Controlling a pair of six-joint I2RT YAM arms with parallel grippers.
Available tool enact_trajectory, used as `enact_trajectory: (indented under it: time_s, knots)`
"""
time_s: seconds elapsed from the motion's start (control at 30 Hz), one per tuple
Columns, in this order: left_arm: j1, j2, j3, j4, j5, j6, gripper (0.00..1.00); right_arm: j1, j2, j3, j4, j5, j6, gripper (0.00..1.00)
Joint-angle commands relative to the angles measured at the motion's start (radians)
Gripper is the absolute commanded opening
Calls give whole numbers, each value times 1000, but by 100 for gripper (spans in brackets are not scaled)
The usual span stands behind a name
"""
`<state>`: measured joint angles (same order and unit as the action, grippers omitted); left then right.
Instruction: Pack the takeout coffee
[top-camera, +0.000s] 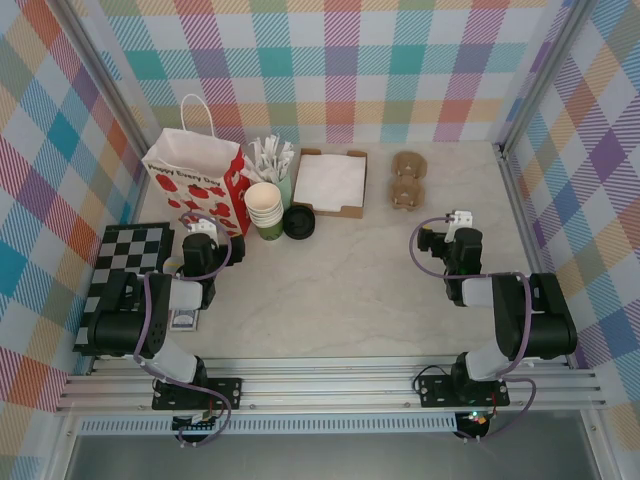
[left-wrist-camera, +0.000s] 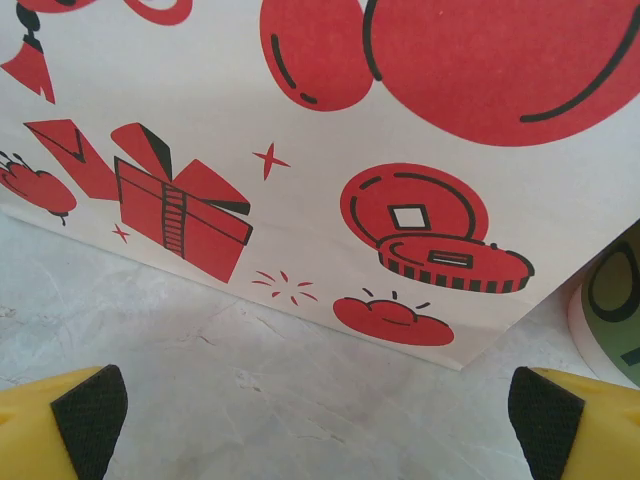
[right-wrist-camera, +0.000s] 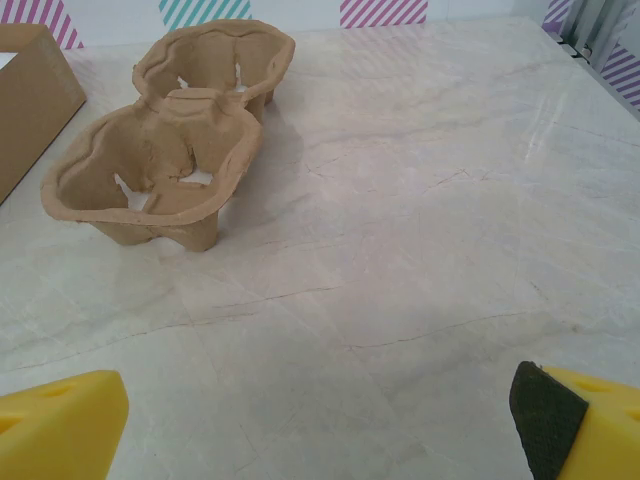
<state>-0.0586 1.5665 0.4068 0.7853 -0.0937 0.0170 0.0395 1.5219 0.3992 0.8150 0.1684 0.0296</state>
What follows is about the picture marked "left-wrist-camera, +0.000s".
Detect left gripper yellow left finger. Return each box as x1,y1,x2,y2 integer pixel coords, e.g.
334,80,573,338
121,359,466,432
0,363,129,480

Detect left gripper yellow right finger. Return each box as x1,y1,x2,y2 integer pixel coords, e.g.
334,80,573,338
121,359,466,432
507,366,640,480

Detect white paper bag red prints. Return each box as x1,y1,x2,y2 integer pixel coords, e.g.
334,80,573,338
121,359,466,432
0,0,640,372

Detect open green paper cup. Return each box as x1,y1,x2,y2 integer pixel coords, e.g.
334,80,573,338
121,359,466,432
567,219,640,389

